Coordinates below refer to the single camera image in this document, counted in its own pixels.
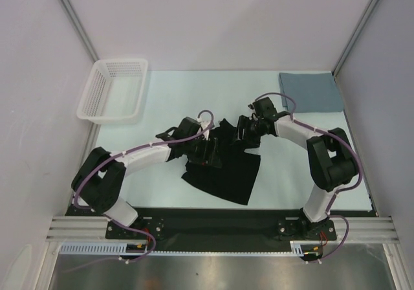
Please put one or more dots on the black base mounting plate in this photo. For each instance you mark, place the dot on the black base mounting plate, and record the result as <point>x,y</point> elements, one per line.
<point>219,230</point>

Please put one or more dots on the white slotted cable duct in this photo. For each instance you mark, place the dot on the white slotted cable duct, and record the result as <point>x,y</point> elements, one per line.
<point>137,249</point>

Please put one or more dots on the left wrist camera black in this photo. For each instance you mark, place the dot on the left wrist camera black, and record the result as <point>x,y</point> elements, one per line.
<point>187,128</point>

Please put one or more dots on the left aluminium corner post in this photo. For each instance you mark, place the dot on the left aluminium corner post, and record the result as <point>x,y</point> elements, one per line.
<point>76,23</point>

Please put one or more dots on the folded grey-blue t shirt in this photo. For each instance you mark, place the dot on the folded grey-blue t shirt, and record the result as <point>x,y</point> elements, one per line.
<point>312,93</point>

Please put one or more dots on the aluminium frame rail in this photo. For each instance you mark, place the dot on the aluminium frame rail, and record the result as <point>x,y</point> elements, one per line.
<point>90,228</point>

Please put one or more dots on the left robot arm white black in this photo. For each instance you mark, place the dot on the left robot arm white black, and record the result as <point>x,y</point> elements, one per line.
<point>98,183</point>

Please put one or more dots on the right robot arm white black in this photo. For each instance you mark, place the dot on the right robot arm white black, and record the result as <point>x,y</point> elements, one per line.
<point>332,162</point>

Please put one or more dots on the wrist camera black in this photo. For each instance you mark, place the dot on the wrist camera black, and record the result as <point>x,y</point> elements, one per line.
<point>187,128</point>
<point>263,108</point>

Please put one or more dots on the right aluminium corner post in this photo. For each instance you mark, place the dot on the right aluminium corner post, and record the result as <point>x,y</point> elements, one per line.
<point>357,32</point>

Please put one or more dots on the aluminium corner post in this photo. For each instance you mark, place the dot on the aluminium corner post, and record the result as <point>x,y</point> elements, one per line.
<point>357,32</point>
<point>76,23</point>

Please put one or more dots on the black t shirt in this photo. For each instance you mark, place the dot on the black t shirt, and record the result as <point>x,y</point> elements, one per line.
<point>235,179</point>

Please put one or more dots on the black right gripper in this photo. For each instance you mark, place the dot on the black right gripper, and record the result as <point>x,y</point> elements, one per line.
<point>244,129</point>

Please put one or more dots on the white plastic basket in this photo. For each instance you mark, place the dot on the white plastic basket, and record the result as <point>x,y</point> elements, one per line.
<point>114,91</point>

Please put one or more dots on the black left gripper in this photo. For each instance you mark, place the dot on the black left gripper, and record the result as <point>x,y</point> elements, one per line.
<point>207,158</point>

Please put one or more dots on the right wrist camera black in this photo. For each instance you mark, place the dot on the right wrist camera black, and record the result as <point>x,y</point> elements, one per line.
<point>263,108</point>

